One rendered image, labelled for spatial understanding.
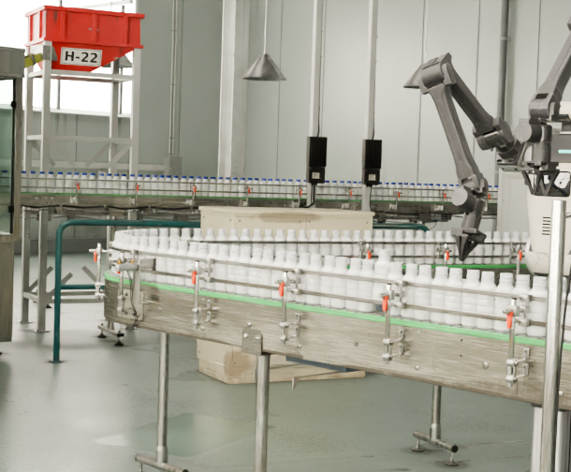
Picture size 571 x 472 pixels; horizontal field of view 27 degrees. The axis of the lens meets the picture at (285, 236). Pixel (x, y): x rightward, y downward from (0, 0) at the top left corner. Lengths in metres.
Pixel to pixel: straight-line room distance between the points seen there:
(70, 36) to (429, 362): 7.30
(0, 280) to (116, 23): 2.75
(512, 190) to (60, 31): 4.07
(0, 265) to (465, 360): 5.96
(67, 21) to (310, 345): 6.89
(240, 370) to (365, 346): 4.36
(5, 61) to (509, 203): 4.22
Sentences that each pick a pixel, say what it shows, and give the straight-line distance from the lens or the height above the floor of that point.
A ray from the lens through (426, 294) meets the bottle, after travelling 3.57.
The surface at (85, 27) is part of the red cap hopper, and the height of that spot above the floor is 2.64.
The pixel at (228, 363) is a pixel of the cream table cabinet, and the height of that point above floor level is 0.14.
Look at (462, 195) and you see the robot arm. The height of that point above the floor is 1.38.
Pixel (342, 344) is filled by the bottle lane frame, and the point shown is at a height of 0.89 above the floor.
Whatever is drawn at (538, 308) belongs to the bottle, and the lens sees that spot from 3.33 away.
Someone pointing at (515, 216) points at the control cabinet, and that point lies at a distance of 9.91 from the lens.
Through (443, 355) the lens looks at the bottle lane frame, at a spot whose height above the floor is 0.91.
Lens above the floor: 1.43
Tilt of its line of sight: 3 degrees down
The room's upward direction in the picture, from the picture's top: 2 degrees clockwise
